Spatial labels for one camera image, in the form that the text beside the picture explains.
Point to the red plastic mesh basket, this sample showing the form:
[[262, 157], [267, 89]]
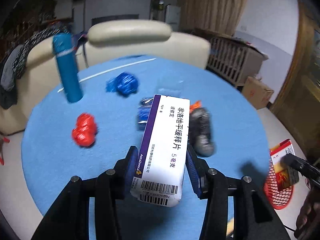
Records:
[[278, 199]]

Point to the blue thermos bottle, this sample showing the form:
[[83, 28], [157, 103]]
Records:
[[64, 51]]

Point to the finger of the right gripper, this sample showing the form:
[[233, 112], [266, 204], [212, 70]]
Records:
[[302, 166]]

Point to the brown cardboard box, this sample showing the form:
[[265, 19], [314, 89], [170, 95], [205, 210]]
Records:
[[257, 93]]

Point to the dark flat television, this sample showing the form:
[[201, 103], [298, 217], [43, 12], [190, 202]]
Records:
[[98, 20]]

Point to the white thin rod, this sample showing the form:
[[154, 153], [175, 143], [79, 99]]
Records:
[[111, 66]]

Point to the beige striped curtain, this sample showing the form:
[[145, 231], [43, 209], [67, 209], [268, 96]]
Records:
[[220, 16]]

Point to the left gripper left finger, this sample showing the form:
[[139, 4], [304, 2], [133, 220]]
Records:
[[68, 216]]

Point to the clear plastic sheet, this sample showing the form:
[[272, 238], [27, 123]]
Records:
[[169, 87]]

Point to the wooden baby crib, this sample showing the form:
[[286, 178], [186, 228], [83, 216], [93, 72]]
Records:
[[233, 59]]

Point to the red plastic bag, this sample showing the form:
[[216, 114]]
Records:
[[85, 131]]

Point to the dark clothes on sofa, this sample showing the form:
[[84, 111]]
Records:
[[14, 66]]

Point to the orange wrapper scrap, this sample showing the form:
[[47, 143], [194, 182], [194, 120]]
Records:
[[195, 105]]

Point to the cream leather sofa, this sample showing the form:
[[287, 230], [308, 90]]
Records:
[[106, 41]]

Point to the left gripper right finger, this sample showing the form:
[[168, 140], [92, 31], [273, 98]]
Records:
[[254, 217]]

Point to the red cigarette box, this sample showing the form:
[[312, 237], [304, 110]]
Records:
[[285, 175]]

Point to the blue foil snack packet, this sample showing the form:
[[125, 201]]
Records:
[[144, 109]]

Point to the white air conditioner unit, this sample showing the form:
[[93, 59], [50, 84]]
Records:
[[172, 16]]

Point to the white purple medicine box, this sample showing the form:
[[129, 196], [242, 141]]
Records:
[[160, 166]]

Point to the blue plastic bag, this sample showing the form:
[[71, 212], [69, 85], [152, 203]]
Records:
[[124, 84]]

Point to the black plastic trash bag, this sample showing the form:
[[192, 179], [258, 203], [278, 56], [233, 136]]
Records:
[[200, 136]]

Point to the right hand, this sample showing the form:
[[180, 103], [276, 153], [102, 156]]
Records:
[[307, 223]]

